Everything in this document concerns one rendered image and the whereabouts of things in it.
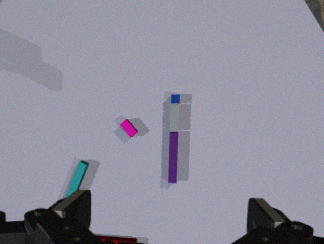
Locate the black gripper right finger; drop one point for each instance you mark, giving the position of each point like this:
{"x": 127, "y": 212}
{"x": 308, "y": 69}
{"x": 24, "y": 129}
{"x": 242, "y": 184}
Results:
{"x": 260, "y": 213}

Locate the magenta rectangular block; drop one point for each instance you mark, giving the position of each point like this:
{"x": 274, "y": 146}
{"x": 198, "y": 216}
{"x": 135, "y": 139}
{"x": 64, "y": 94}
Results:
{"x": 128, "y": 127}

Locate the small blue block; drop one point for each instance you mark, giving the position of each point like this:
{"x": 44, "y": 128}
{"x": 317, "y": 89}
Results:
{"x": 175, "y": 98}

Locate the turquoise rod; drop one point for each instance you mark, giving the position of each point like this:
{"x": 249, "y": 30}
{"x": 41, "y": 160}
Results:
{"x": 78, "y": 177}

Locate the dark red rod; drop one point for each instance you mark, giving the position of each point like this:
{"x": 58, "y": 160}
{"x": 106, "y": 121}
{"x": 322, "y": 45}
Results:
{"x": 117, "y": 239}

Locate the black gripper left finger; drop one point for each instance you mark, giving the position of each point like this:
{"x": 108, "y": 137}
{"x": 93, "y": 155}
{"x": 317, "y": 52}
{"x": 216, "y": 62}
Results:
{"x": 55, "y": 225}

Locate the purple rod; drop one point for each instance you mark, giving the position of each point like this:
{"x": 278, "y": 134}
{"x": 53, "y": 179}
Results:
{"x": 173, "y": 153}

